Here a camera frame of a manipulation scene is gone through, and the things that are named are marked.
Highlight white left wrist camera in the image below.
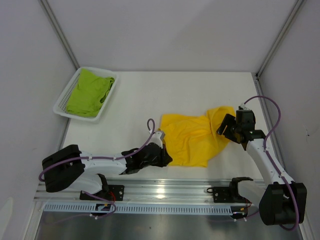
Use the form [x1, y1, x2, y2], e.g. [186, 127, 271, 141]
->
[150, 130, 165, 149]

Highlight slotted cable duct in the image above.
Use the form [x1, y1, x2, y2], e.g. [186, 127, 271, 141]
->
[43, 202, 233, 216]

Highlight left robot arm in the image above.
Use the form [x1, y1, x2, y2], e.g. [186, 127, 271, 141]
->
[39, 142, 173, 200]

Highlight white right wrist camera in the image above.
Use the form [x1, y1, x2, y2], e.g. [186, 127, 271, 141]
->
[238, 102, 251, 111]

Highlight frame post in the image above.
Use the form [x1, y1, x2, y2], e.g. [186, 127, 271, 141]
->
[255, 0, 307, 81]
[38, 0, 80, 70]

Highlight left frame post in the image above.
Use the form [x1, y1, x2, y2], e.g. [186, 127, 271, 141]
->
[38, 0, 80, 70]

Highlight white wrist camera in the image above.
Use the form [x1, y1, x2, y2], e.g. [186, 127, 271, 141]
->
[150, 130, 165, 149]
[238, 102, 251, 111]

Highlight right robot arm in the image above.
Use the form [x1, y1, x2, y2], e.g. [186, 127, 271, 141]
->
[212, 108, 307, 228]

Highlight yellow shorts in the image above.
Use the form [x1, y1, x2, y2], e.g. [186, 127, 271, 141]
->
[159, 106, 235, 168]

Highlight white plastic basket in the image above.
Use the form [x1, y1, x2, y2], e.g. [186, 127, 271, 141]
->
[53, 67, 119, 123]

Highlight aluminium mounting rail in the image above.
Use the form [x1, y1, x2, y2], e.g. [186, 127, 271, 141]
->
[33, 179, 231, 203]

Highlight green shorts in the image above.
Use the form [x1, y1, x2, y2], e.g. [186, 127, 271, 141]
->
[66, 69, 115, 118]

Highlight right frame post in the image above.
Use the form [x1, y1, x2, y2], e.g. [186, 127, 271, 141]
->
[255, 0, 307, 81]

